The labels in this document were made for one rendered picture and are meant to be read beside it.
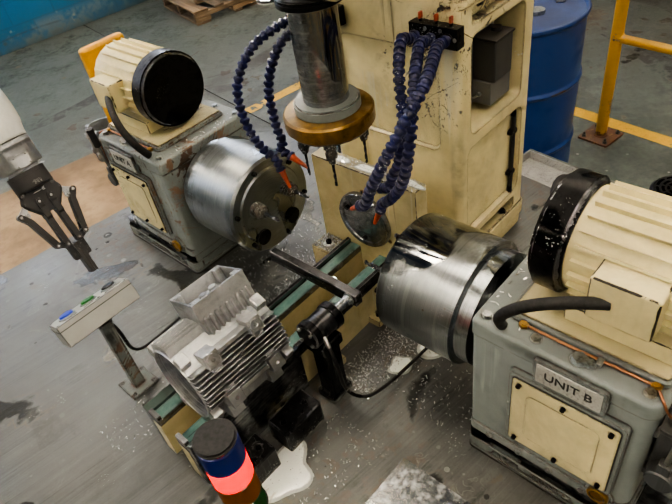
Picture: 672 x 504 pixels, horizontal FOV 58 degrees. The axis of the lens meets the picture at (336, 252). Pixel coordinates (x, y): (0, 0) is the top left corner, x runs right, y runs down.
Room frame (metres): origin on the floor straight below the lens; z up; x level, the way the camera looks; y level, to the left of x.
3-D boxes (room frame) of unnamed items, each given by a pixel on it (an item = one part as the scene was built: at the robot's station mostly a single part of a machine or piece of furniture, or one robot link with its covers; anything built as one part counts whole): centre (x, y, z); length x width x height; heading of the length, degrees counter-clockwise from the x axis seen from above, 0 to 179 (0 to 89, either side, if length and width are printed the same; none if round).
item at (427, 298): (0.79, -0.23, 1.04); 0.41 x 0.25 x 0.25; 41
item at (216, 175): (1.31, 0.23, 1.04); 0.37 x 0.25 x 0.25; 41
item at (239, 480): (0.46, 0.20, 1.14); 0.06 x 0.06 x 0.04
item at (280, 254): (0.95, 0.06, 1.02); 0.26 x 0.04 x 0.03; 41
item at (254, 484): (0.46, 0.20, 1.10); 0.06 x 0.06 x 0.04
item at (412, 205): (1.15, -0.12, 0.97); 0.30 x 0.11 x 0.34; 41
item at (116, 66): (1.50, 0.43, 1.16); 0.33 x 0.26 x 0.42; 41
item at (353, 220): (1.10, -0.08, 1.02); 0.15 x 0.02 x 0.15; 41
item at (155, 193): (1.49, 0.38, 0.99); 0.35 x 0.31 x 0.37; 41
